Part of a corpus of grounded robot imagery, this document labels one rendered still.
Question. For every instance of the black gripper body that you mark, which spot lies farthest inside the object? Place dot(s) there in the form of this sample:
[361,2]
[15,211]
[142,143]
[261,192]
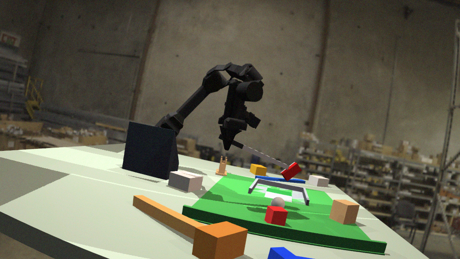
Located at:
[232,115]

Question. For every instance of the red cube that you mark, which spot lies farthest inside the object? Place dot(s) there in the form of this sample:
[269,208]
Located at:
[276,215]

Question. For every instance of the white golf ball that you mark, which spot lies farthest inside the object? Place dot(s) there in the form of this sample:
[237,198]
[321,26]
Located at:
[277,201]

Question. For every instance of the brown cube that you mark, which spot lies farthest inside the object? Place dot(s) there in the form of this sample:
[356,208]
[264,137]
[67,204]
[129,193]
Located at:
[344,211]

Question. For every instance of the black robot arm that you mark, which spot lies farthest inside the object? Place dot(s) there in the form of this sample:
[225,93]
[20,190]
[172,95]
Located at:
[248,90]

